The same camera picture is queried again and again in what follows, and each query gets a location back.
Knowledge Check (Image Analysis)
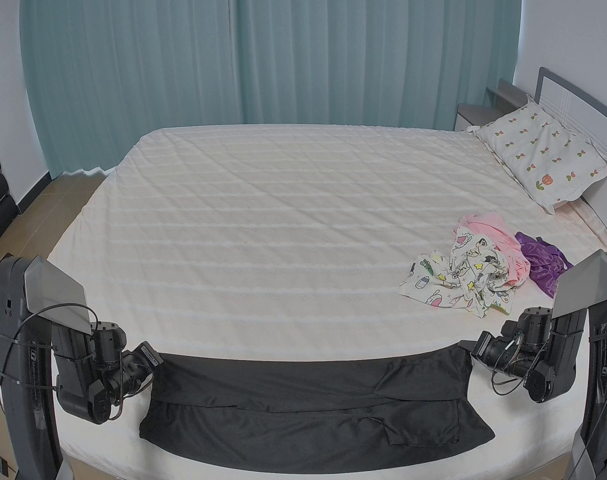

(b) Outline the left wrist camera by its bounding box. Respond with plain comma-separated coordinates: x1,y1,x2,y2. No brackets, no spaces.
140,341,163,367

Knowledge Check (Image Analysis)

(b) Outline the white printed pillow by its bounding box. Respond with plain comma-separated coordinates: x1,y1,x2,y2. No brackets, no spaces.
466,99,607,215

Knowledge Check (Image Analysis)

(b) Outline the blue-green curtain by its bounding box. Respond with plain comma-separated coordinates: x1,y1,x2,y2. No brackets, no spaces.
20,0,242,179
236,0,523,131

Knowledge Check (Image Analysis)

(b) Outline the grey bedside table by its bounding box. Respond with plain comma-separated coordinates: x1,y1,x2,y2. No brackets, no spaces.
456,79,531,133

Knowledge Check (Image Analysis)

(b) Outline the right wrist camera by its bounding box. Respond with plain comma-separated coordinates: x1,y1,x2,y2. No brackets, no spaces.
469,332,495,365

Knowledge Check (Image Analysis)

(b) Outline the bed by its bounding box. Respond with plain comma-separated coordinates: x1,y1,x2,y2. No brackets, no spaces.
0,66,607,474

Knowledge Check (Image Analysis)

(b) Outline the black cable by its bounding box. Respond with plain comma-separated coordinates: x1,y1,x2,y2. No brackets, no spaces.
0,304,97,409

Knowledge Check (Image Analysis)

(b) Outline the white printed garment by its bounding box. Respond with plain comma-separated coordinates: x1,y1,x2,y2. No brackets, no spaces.
400,233,518,319

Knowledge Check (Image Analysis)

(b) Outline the black T-shirt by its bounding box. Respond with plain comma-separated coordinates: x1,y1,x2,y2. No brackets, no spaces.
140,344,495,456

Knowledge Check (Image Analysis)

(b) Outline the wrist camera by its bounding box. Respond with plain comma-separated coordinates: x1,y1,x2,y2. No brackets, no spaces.
140,341,163,367
469,332,495,365

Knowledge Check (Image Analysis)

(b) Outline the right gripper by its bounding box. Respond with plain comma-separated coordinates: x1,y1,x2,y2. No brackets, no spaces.
483,335,523,377

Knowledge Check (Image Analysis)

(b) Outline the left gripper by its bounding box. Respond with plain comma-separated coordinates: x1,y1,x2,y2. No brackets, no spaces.
120,350,157,397

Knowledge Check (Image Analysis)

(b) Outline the pink garment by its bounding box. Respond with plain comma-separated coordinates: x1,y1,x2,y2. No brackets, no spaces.
456,211,531,289

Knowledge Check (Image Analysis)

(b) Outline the purple garment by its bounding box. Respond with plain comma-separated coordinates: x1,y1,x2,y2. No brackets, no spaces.
514,231,575,298

